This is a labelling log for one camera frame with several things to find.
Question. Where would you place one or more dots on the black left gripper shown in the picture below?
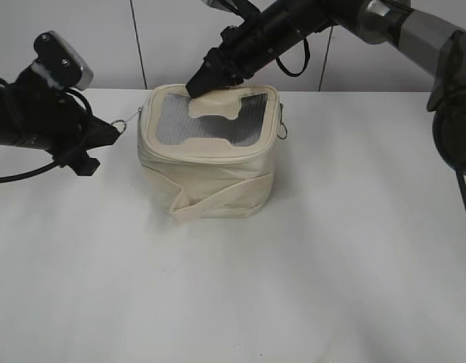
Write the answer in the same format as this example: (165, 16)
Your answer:
(70, 129)

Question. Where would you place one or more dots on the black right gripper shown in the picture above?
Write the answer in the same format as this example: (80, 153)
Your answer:
(261, 39)

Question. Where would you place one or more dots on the cream fabric zipper bag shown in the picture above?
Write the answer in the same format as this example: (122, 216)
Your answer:
(210, 157)

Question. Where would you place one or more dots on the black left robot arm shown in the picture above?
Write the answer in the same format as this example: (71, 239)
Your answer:
(14, 133)

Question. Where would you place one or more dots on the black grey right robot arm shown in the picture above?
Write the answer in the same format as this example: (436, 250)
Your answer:
(435, 45)

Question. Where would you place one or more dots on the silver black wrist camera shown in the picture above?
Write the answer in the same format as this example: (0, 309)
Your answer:
(62, 62)

